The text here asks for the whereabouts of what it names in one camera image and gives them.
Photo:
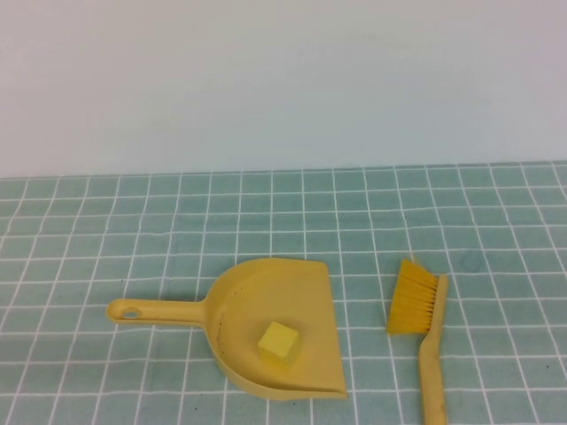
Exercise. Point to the yellow plastic dustpan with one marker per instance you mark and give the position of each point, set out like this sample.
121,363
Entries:
301,301

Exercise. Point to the yellow foam cube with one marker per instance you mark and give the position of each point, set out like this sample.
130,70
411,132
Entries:
277,343

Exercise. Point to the yellow hand brush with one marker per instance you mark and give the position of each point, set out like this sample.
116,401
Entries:
409,305

